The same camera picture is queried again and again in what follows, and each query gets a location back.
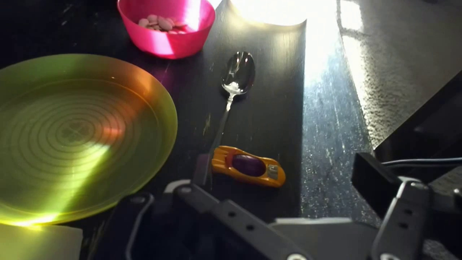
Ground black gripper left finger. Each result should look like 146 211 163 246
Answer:
165 180 310 260

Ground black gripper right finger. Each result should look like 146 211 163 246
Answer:
352 152 426 260

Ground orange toy car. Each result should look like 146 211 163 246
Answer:
209 145 289 190

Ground silver metal spoon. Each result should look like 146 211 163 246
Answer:
201 50 258 191

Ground pink plastic bowl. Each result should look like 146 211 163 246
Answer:
115 0 216 61

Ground pink candy pieces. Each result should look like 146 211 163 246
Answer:
137 12 176 34

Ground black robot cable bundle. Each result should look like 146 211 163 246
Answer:
380 155 462 169

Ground white wrist mount piece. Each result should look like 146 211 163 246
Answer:
0 223 85 260

